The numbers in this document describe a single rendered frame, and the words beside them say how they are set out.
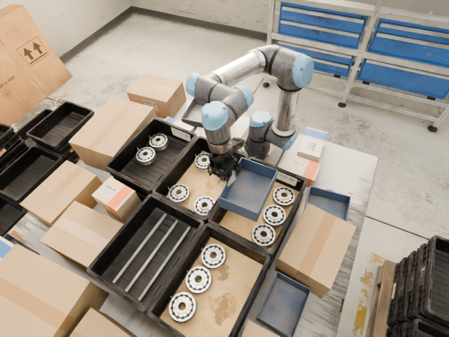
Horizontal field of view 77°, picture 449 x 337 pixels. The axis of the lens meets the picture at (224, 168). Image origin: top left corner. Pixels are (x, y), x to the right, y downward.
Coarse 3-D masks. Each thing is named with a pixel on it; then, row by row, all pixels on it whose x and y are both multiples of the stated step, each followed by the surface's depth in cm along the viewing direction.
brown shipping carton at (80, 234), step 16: (80, 208) 133; (64, 224) 128; (80, 224) 128; (96, 224) 127; (112, 224) 127; (48, 240) 124; (64, 240) 124; (80, 240) 123; (96, 240) 123; (64, 256) 132; (80, 256) 119; (96, 256) 118
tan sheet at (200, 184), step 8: (192, 168) 147; (184, 176) 144; (192, 176) 144; (200, 176) 144; (208, 176) 143; (216, 176) 143; (176, 184) 142; (184, 184) 141; (192, 184) 141; (200, 184) 141; (208, 184) 141; (216, 184) 140; (224, 184) 140; (192, 192) 138; (200, 192) 138; (208, 192) 138; (216, 192) 138; (192, 200) 136; (192, 208) 133
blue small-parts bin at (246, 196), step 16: (240, 160) 109; (240, 176) 113; (256, 176) 112; (272, 176) 110; (224, 192) 104; (240, 192) 108; (256, 192) 108; (224, 208) 104; (240, 208) 99; (256, 208) 104
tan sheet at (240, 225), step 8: (280, 184) 138; (272, 192) 136; (296, 192) 135; (272, 200) 133; (264, 208) 131; (288, 208) 130; (224, 216) 130; (232, 216) 130; (240, 216) 129; (272, 216) 128; (224, 224) 127; (232, 224) 127; (240, 224) 127; (248, 224) 127; (256, 224) 127; (240, 232) 125; (248, 232) 125
